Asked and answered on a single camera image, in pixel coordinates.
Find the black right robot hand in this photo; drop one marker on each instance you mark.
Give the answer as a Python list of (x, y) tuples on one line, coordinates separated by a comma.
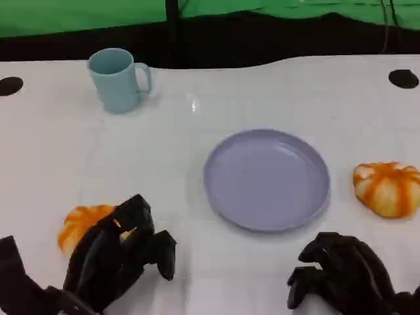
[(348, 272)]

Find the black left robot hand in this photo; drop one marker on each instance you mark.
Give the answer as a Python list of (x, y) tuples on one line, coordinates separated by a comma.
[(101, 259)]

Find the orange white toy bread roll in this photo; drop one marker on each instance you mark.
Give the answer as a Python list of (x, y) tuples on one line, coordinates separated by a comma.
[(387, 188), (77, 224)]

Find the lilac plate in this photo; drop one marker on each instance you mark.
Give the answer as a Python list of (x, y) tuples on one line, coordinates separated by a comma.
[(265, 178)]

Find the pale green mug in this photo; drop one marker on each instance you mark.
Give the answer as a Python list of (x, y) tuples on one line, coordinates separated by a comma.
[(115, 82)]

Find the black table grommet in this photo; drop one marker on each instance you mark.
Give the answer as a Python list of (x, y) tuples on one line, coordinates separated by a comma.
[(403, 78), (10, 86)]

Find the black vertical pole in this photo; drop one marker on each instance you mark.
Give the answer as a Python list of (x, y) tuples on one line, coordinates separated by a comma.
[(173, 29)]

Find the green cloth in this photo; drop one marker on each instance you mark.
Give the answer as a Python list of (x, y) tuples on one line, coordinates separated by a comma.
[(82, 14)]

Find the black cloth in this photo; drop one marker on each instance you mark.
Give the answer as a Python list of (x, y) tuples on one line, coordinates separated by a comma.
[(229, 42)]

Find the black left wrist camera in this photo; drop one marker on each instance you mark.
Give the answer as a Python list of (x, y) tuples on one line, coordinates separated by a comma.
[(11, 254)]

